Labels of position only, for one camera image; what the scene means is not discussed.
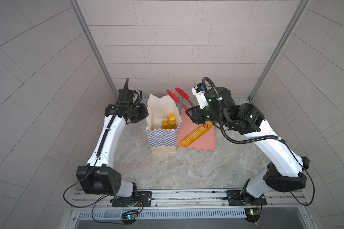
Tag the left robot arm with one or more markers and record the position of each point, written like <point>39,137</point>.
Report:
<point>98,176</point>

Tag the long ridged bread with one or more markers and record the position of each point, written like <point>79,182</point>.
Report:
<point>197,133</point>

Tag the circuit board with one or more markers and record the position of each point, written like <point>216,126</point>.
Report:
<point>252,215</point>
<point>130,215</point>

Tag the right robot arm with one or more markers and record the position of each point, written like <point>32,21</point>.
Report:
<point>245,124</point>

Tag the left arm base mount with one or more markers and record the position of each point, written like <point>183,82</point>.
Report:
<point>137,199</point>

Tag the checkered paper bag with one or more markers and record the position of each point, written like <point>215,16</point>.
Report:
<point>161,139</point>

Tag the pink tray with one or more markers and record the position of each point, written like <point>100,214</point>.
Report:
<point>206,142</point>

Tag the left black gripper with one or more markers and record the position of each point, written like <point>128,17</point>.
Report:
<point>144,112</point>

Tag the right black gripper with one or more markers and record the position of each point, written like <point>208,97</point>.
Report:
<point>197,115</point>

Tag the long oval bread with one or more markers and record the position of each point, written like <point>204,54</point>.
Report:
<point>166,125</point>

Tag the ring doughnut bread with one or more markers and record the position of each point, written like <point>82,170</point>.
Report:
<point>172,119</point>

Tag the right circuit board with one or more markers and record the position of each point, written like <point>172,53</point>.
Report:
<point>252,215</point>

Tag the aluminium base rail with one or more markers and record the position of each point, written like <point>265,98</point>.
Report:
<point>186,199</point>

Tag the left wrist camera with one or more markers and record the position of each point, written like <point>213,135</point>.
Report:
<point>130,97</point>

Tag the left circuit board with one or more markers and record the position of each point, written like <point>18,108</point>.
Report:
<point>130,215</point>

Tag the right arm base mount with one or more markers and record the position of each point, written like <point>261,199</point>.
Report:
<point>235,198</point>

